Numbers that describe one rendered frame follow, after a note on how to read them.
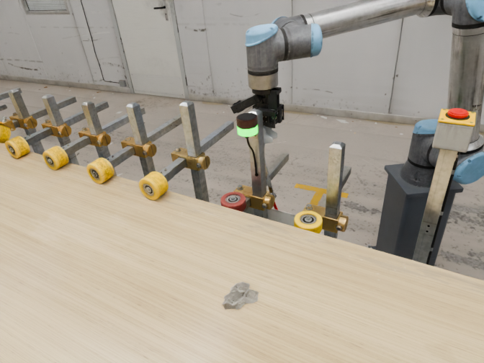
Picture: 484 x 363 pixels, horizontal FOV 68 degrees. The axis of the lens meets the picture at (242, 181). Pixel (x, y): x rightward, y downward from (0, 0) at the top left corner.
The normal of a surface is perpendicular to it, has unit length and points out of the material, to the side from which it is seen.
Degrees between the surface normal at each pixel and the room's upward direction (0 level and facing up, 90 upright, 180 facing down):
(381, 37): 90
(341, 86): 90
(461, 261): 0
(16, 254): 0
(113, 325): 0
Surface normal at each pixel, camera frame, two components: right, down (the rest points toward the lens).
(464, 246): -0.07, -0.84
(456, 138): -0.49, 0.51
